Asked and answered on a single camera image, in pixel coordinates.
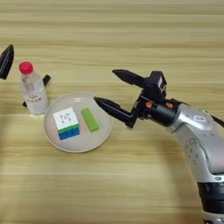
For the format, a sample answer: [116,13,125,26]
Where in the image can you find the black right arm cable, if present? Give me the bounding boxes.
[207,112,224,128]

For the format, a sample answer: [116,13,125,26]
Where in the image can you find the round beige plate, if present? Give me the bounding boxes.
[43,91,114,153]

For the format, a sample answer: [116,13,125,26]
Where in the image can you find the clear bottle with red cap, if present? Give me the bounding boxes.
[18,60,50,116]

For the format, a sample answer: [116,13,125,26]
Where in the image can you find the green rectangular block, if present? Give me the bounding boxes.
[80,107,100,133]

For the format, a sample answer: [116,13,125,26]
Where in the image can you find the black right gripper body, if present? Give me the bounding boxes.
[126,95,182,130]

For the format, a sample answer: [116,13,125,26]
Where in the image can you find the colourful puzzle cube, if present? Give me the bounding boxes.
[52,107,81,141]

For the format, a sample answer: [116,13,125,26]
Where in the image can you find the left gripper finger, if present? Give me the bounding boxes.
[0,44,15,81]

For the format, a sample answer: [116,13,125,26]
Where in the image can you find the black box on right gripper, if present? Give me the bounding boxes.
[143,70,168,102]

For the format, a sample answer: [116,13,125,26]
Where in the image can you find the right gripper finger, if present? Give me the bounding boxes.
[112,68,145,88]
[94,96,134,123]

